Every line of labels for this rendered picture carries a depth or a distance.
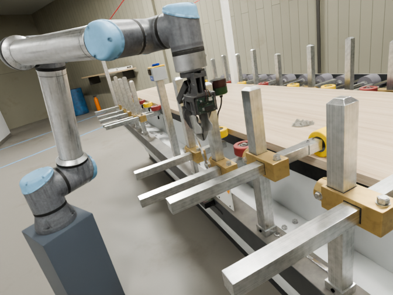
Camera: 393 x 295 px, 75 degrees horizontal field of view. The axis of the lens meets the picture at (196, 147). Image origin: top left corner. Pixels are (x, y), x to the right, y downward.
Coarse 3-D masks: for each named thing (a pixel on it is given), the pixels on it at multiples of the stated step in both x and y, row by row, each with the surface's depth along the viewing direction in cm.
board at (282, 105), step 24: (144, 96) 273; (168, 96) 241; (240, 96) 178; (264, 96) 164; (288, 96) 152; (312, 96) 141; (336, 96) 132; (360, 96) 124; (384, 96) 117; (240, 120) 125; (264, 120) 118; (288, 120) 112; (312, 120) 106; (360, 120) 96; (384, 120) 92; (288, 144) 88; (360, 144) 78; (384, 144) 75; (360, 168) 66; (384, 168) 64
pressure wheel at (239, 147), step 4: (244, 140) 97; (236, 144) 96; (240, 144) 96; (244, 144) 94; (236, 148) 92; (240, 148) 91; (244, 148) 91; (236, 152) 93; (240, 152) 92; (240, 156) 93
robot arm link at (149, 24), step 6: (150, 18) 70; (156, 18) 68; (144, 24) 68; (150, 24) 68; (156, 24) 67; (144, 30) 67; (150, 30) 68; (156, 30) 68; (150, 36) 69; (156, 36) 68; (150, 42) 69; (156, 42) 70; (144, 48) 69; (150, 48) 71; (156, 48) 72; (162, 48) 72; (168, 48) 72
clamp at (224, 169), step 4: (208, 160) 99; (212, 160) 95; (220, 160) 94; (224, 160) 93; (228, 160) 92; (212, 164) 96; (216, 164) 93; (220, 164) 91; (224, 164) 90; (232, 164) 89; (236, 164) 89; (220, 168) 90; (224, 168) 88; (228, 168) 88; (232, 168) 89; (236, 168) 89; (224, 172) 89; (228, 172) 88
